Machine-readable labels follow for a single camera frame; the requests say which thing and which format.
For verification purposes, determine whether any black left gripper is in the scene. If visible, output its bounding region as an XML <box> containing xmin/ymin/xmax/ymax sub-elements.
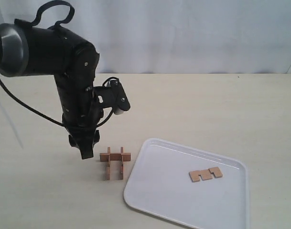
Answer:
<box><xmin>62</xmin><ymin>105</ymin><xmax>103</xmax><ymax>159</ymax></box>

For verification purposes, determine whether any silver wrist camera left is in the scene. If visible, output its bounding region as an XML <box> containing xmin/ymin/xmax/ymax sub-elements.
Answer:
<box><xmin>108</xmin><ymin>79</ymin><xmax>130</xmax><ymax>115</ymax></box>

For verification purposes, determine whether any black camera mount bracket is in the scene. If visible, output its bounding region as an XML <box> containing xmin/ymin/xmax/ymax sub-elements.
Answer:
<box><xmin>94</xmin><ymin>80</ymin><xmax>129</xmax><ymax>110</ymax></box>

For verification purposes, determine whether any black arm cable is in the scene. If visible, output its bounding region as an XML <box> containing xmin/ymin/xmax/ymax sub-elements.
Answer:
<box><xmin>0</xmin><ymin>0</ymin><xmax>119</xmax><ymax>129</ymax></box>

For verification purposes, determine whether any wooden interlocking puzzle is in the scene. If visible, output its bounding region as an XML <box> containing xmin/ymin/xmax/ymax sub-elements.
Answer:
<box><xmin>99</xmin><ymin>146</ymin><xmax>131</xmax><ymax>180</ymax></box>

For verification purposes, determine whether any notched wooden piece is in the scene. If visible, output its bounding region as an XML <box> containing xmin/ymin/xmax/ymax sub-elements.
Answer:
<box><xmin>189</xmin><ymin>167</ymin><xmax>223</xmax><ymax>182</ymax></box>

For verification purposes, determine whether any white curtain backdrop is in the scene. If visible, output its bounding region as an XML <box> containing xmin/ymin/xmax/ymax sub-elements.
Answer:
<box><xmin>0</xmin><ymin>0</ymin><xmax>291</xmax><ymax>74</ymax></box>

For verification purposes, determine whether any white plastic tray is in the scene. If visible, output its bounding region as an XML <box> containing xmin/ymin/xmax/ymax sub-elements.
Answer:
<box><xmin>123</xmin><ymin>138</ymin><xmax>250</xmax><ymax>229</ymax></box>

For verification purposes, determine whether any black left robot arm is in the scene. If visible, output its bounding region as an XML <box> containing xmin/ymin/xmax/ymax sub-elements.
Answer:
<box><xmin>0</xmin><ymin>23</ymin><xmax>102</xmax><ymax>159</ymax></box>

